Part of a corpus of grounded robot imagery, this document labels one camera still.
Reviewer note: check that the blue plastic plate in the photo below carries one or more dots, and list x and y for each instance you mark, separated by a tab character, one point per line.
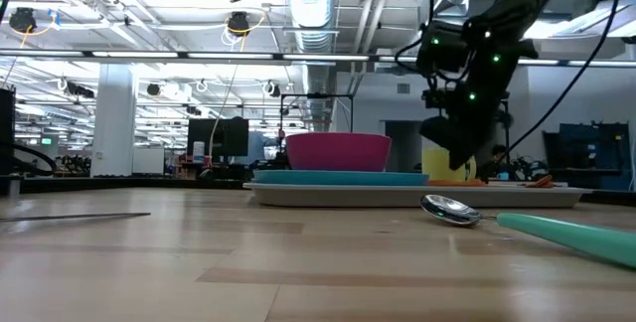
338	178

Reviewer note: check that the black computer monitor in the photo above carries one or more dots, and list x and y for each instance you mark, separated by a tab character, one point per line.
226	137

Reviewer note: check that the white pillar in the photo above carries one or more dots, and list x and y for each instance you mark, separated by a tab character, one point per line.
113	123

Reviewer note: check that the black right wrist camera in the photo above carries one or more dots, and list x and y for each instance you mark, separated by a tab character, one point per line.
442	48

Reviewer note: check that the blue storage cabinet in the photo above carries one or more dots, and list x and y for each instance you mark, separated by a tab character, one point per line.
591	155

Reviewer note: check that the pink plastic bowl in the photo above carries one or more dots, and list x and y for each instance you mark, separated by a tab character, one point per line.
338	153

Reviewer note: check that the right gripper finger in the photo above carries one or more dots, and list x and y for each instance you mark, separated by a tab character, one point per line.
469	138
437	130

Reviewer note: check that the long ceiling light strip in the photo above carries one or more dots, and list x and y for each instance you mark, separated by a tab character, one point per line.
223	55

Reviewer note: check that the grey plastic tray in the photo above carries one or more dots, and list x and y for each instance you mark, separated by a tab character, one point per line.
397	197

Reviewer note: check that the yellow-green plastic cup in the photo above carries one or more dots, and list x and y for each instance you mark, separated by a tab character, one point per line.
434	165

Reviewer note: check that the person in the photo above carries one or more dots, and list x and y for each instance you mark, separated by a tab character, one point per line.
258	147
497	158

